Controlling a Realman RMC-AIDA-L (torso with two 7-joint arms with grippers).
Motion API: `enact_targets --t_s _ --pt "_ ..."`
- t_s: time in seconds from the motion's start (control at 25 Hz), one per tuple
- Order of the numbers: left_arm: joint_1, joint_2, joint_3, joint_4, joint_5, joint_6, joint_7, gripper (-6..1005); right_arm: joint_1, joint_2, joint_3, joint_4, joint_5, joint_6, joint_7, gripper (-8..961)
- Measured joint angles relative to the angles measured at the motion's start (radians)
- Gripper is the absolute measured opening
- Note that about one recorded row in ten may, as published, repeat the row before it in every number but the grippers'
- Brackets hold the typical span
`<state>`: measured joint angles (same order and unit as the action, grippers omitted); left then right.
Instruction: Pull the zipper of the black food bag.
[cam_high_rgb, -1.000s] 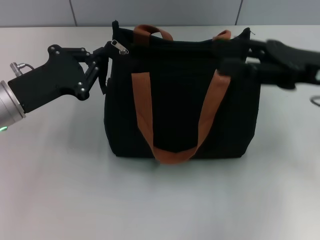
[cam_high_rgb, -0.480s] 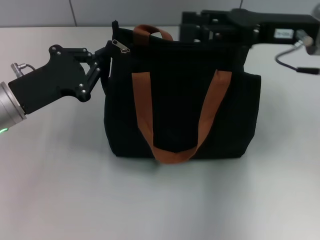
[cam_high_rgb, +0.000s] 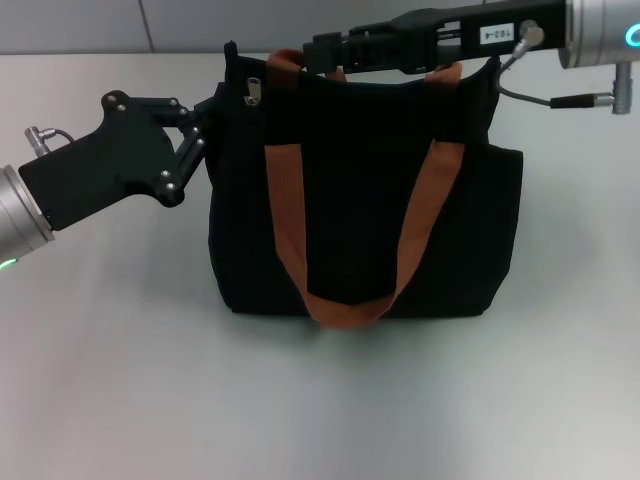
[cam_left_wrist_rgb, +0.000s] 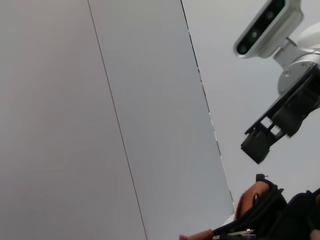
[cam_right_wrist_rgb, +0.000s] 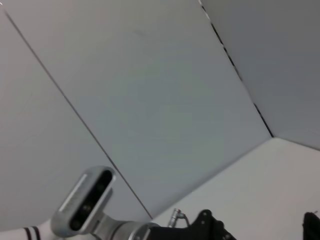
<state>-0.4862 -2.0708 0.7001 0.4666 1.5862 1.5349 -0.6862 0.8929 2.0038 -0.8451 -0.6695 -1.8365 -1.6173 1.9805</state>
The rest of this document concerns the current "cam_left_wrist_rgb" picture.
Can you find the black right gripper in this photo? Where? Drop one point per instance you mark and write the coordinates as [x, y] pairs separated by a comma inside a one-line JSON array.
[[300, 105]]

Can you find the silver zipper pull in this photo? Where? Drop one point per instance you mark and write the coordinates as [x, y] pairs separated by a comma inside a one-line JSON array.
[[240, 232]]

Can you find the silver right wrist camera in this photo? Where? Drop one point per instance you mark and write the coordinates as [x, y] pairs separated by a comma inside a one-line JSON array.
[[265, 27]]

